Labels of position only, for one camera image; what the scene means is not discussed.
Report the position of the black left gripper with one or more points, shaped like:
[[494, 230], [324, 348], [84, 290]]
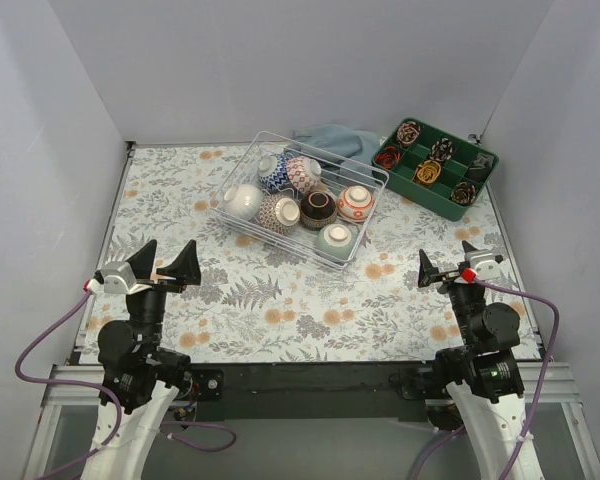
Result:
[[158, 284]]

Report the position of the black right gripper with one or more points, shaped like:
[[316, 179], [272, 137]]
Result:
[[450, 275]]

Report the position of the plain white ribbed bowl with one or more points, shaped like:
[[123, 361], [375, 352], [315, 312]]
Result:
[[243, 201]]

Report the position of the brown floral pattern bowl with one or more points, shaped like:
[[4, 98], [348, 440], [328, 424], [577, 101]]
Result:
[[279, 213]]

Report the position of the red diamond pattern bowl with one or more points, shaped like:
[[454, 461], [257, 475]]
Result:
[[304, 173]]

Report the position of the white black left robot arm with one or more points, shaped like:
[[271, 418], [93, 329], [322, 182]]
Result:
[[130, 360]]

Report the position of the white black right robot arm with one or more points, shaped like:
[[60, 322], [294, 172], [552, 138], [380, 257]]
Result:
[[481, 375]]

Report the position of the dark floral rolled tie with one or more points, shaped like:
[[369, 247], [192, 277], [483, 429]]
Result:
[[464, 193]]

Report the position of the floral patterned table mat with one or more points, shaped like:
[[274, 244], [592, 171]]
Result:
[[260, 303]]

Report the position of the yellow rolled tie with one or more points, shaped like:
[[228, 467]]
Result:
[[427, 173]]

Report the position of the green compartment tray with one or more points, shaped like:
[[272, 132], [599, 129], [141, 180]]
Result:
[[435, 198]]

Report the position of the grey folded cloth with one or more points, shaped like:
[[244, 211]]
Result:
[[481, 167]]

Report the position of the orange white floral bowl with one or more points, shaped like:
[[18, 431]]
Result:
[[355, 203]]

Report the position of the black white rolled tie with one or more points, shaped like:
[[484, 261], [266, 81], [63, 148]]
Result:
[[442, 150]]

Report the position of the pale green bowl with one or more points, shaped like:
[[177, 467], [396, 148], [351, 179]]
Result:
[[335, 242]]

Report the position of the red black rolled tie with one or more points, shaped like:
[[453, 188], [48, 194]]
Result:
[[388, 158]]

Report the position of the brown patterned rolled tie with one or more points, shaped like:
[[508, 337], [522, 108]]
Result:
[[407, 133]]

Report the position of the black glazed bowl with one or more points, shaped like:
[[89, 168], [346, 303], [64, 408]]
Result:
[[317, 210]]

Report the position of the light blue cloth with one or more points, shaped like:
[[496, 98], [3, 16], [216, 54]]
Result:
[[342, 151]]

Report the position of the blue white zigzag bowl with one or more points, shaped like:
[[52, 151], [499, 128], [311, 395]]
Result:
[[272, 172]]

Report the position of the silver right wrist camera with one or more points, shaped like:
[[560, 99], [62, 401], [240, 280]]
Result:
[[480, 265]]

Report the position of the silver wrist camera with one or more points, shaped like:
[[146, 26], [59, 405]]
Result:
[[480, 265], [115, 278]]

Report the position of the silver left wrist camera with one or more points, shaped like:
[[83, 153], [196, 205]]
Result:
[[115, 278]]

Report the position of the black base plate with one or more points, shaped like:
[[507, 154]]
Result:
[[325, 390]]

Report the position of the white wire dish rack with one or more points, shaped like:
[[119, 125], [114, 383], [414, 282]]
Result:
[[301, 199]]

